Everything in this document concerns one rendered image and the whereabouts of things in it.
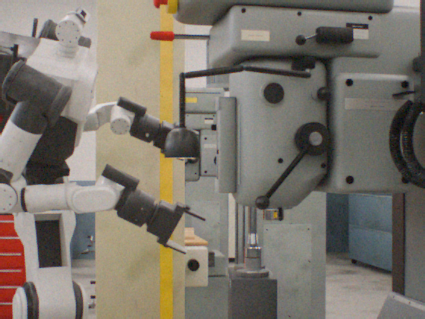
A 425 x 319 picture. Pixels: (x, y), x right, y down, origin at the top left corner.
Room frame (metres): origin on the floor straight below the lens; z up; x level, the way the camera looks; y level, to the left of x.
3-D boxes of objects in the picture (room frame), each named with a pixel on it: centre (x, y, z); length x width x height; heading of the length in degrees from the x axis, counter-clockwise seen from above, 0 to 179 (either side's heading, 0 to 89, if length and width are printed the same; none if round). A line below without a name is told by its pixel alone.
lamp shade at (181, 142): (1.35, 0.07, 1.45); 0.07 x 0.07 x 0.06
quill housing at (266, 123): (1.50, -0.13, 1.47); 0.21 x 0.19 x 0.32; 12
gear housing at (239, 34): (1.50, -0.17, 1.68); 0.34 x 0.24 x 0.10; 102
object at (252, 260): (1.82, -0.10, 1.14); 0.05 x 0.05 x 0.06
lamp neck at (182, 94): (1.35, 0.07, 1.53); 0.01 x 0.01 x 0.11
